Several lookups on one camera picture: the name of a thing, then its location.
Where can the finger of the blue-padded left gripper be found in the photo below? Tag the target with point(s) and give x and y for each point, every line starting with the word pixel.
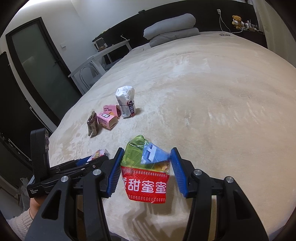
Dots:
pixel 69 165
pixel 89 165

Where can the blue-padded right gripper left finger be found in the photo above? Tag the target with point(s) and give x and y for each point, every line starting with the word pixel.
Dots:
pixel 57 217

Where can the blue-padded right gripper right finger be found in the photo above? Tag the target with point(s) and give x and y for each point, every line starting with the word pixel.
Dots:
pixel 236 217

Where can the brown gold snack packet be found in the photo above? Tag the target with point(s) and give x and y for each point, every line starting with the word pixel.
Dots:
pixel 92 124

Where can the pink cookie box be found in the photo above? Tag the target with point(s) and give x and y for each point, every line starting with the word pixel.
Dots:
pixel 114 110
pixel 108 121

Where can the red snack wrapper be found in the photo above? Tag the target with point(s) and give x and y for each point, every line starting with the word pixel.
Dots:
pixel 143 183

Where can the light blue wrapper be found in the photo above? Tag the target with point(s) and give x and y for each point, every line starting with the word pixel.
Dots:
pixel 153 154

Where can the white paper packet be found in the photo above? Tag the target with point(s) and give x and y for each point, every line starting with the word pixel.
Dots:
pixel 125 99

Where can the left hand bare skin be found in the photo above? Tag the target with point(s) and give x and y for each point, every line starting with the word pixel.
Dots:
pixel 35 204

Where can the black wardrobe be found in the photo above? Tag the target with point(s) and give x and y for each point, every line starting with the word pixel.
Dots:
pixel 17 122

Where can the white chair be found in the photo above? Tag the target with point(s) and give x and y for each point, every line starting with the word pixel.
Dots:
pixel 89 76

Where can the white desk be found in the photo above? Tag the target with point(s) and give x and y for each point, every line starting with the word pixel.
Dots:
pixel 93 61

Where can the beige plush bed blanket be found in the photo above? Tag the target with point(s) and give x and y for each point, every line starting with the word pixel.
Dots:
pixel 227 105

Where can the dark glass door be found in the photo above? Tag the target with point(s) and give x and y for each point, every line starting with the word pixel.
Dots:
pixel 42 69

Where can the white appliance on headboard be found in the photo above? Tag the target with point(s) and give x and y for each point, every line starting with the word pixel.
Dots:
pixel 100 44

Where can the folded grey duvet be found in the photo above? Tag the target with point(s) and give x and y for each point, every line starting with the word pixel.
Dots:
pixel 167 30

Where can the small teddy bear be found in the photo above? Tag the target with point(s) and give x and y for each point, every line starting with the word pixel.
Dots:
pixel 237 22

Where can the black headboard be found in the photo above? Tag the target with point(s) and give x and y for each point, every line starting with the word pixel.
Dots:
pixel 206 16

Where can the black tracker camera left gripper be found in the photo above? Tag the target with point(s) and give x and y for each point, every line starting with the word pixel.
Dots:
pixel 39 153

